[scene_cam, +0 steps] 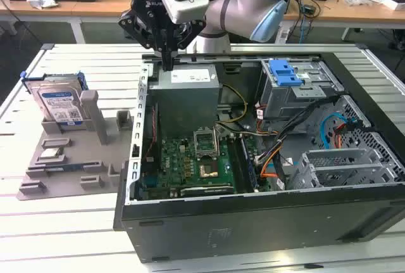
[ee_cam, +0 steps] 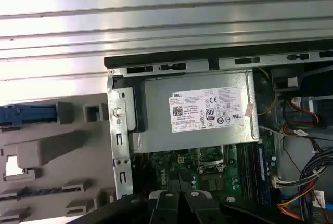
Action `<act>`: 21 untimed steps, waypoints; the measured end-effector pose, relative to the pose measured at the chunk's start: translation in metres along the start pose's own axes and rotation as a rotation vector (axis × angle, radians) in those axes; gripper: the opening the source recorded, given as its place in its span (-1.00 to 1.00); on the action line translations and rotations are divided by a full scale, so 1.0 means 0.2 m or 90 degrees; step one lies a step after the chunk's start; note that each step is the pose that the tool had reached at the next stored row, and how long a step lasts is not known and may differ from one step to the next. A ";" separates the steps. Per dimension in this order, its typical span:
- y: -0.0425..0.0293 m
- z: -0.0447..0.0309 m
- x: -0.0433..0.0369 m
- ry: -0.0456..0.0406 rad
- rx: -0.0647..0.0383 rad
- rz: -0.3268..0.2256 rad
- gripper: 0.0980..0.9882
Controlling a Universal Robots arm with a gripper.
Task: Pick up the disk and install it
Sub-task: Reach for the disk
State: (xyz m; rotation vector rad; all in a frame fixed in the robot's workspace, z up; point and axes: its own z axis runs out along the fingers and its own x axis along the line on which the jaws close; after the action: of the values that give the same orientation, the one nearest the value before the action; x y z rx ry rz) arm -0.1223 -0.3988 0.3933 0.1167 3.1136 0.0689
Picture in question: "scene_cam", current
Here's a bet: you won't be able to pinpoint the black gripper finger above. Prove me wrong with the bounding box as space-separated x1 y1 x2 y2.
168 20 207 71
118 10 169 71

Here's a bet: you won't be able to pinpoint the hard disk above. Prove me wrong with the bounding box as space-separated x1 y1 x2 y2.
20 70 91 125

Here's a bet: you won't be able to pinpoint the metal disk bay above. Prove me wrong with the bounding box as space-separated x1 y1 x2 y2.
258 59 344 122

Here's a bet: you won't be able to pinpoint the grey perforated disk bay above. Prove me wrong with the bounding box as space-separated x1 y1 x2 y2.
289 148 398 191

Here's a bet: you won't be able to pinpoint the grey power supply unit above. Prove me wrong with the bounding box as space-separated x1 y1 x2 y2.
148 65 222 141

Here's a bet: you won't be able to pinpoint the crumpled white paper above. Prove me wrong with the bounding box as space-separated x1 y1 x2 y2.
26 0 59 10

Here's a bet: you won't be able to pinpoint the blue plastic bay latch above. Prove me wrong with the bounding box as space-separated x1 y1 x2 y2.
268 60 303 87

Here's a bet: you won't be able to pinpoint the green motherboard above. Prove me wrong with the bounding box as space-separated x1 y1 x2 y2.
140 136 263 200

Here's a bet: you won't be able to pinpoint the grey plastic parts rack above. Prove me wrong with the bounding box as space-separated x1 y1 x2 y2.
15 89 134 201

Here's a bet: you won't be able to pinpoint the CPU socket gold contacts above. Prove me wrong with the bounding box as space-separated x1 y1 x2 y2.
197 160 221 181

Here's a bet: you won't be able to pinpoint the silver CPU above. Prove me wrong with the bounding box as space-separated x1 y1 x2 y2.
40 148 64 159

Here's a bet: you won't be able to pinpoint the dark RAM stick blue label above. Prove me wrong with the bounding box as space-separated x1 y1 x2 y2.
44 165 86 172

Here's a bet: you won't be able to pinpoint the white phone box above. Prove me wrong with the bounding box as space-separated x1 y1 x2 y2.
378 0 405 11

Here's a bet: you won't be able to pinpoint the black open PC case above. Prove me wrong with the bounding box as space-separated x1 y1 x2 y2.
113 51 405 264

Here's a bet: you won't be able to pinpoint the yellow wire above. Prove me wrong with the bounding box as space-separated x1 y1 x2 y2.
216 84 247 125

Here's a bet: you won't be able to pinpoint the thin red black wire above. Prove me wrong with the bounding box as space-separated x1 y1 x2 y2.
145 103 159 163

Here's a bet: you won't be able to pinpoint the metal socket cover frame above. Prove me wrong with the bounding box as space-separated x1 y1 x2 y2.
193 126 221 160

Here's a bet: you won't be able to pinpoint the black sleeved cable bundle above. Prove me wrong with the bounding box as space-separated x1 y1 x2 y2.
252 97 339 163

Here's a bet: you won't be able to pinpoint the orange wire bundle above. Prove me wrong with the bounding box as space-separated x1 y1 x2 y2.
259 149 285 179

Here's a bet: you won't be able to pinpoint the blue wire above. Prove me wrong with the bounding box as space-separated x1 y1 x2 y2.
321 111 347 150

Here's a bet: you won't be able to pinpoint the red orange wire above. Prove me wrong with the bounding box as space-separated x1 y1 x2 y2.
333 122 349 150

